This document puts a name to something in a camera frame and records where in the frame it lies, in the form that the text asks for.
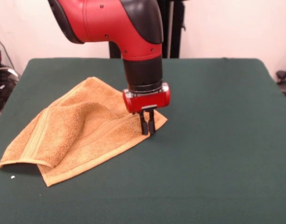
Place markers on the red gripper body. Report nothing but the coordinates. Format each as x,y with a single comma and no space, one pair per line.
147,101

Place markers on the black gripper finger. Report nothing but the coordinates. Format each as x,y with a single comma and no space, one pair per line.
144,122
152,121

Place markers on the tan terry towel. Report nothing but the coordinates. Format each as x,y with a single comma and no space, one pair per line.
87,130

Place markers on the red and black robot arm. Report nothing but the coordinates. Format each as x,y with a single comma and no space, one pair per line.
115,30

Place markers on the dark green table cloth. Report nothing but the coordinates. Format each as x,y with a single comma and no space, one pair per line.
203,151

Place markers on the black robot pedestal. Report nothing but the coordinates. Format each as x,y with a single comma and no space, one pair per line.
175,28

